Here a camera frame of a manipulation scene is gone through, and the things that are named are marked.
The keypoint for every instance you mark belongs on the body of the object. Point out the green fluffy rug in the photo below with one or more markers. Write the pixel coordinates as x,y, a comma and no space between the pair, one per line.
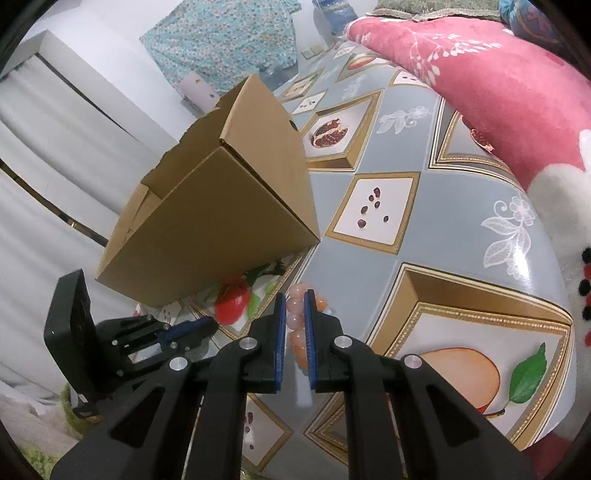
41,457

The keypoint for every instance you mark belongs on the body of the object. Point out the teal patterned cloth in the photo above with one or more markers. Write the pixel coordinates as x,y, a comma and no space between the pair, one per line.
221,41

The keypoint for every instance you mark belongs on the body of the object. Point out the fruit print tablecloth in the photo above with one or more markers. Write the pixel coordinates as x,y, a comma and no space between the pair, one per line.
415,221

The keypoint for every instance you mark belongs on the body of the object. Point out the white curtain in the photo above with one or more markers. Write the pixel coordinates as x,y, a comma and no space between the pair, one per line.
46,184

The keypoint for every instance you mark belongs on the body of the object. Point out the blue water jug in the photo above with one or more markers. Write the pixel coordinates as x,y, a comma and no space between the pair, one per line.
332,14

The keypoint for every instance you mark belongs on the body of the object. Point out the white dotted cover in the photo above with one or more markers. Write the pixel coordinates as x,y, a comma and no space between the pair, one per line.
198,90

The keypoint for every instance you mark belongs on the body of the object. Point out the pink floral blanket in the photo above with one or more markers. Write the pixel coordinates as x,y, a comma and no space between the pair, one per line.
508,92

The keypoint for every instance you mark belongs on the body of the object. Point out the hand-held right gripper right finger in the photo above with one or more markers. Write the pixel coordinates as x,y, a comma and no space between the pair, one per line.
310,341

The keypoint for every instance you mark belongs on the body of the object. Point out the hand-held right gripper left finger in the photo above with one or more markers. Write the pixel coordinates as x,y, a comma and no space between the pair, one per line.
278,341

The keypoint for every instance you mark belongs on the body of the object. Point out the blue patterned blanket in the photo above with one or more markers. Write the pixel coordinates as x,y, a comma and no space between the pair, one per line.
531,18

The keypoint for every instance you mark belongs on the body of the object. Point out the brown cardboard box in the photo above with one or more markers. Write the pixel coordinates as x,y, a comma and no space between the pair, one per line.
231,207

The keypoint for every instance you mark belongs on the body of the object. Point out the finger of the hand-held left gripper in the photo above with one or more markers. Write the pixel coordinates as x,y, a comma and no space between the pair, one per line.
187,330

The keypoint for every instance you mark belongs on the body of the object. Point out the green embroidered cushion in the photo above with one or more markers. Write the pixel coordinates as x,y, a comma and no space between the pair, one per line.
438,9

